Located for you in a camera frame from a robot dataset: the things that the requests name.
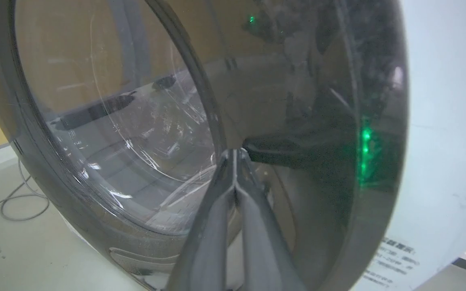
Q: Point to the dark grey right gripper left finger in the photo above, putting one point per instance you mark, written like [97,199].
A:
[210,238]

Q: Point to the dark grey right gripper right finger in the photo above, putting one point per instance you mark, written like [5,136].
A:
[263,242]

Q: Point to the round glass washing machine door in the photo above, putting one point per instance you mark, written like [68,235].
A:
[168,133]

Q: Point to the white washing machine body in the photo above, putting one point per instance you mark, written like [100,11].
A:
[443,133]

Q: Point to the white warning label sticker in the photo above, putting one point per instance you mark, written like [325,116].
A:
[390,264]

